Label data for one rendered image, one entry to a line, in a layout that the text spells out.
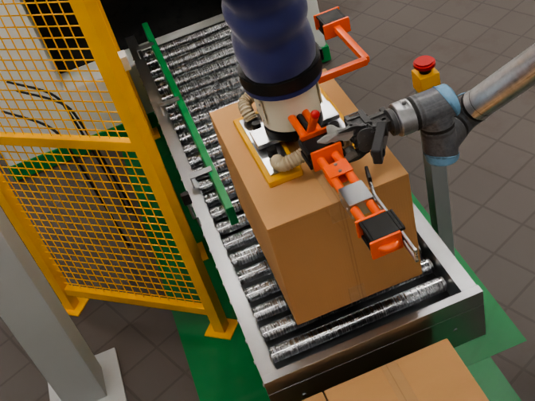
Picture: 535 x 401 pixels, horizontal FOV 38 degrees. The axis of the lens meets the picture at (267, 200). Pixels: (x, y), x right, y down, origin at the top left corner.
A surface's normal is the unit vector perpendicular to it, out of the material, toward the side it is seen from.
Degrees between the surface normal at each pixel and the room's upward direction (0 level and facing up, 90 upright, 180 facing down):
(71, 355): 90
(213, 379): 0
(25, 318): 90
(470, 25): 0
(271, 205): 0
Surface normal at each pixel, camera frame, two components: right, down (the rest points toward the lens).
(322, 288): 0.31, 0.59
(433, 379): -0.22, -0.72
